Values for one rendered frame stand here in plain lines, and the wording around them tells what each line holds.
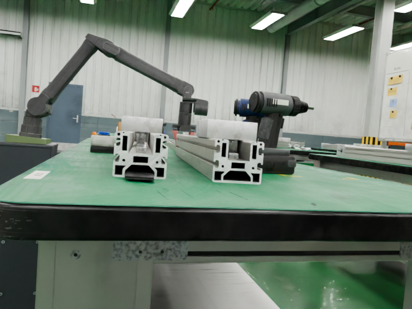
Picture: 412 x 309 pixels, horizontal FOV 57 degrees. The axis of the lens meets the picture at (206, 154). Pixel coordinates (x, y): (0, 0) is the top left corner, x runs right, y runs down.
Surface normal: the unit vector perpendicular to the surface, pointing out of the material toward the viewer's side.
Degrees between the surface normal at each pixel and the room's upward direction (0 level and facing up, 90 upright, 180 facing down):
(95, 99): 90
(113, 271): 90
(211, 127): 90
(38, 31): 90
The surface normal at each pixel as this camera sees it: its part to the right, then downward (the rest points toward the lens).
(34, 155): 0.25, 0.07
